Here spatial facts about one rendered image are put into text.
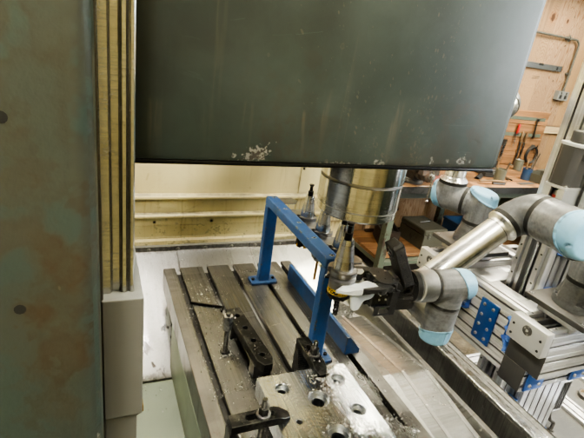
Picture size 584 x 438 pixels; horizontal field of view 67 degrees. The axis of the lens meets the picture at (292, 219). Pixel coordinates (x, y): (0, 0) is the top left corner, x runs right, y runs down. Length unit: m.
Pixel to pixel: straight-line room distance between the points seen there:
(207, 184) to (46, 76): 1.52
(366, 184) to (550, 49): 4.46
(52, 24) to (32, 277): 0.19
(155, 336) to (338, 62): 1.27
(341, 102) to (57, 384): 0.49
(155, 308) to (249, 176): 0.65
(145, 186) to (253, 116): 1.23
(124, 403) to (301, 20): 0.54
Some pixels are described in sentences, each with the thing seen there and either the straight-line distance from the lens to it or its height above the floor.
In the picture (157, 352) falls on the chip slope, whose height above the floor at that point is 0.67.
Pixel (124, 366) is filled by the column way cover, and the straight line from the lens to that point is 0.61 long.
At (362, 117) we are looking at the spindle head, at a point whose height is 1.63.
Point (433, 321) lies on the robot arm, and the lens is 1.13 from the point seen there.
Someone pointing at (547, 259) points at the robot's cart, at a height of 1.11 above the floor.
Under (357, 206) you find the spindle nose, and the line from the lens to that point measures 0.81.
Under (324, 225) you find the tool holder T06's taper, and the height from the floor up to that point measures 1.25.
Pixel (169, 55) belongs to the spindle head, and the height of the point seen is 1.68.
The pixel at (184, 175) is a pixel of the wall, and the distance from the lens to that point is 1.82.
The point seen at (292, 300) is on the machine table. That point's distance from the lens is 1.56.
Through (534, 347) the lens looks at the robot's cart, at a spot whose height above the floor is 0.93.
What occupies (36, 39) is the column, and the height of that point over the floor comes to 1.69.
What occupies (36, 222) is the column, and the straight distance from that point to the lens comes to 0.39.
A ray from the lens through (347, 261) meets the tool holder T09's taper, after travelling 0.92.
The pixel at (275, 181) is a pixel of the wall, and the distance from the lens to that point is 1.93.
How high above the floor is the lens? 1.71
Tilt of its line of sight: 21 degrees down
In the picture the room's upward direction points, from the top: 8 degrees clockwise
